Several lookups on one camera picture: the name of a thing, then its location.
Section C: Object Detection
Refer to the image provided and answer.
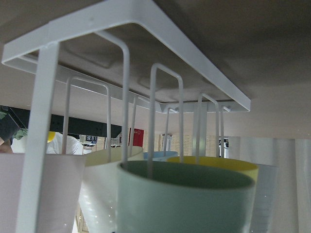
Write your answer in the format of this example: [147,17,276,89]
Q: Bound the green cup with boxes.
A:
[116,161,256,233]

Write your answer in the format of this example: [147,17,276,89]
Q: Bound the blue cup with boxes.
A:
[153,151,178,162]

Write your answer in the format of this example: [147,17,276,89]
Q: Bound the cream cup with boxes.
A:
[79,145,144,233]

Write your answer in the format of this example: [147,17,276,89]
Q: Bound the pink cup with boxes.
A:
[0,153,86,233]

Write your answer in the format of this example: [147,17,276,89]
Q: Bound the yellow cup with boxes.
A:
[152,156,258,190]

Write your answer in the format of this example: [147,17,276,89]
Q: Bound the white wire cup rack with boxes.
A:
[0,0,251,233]

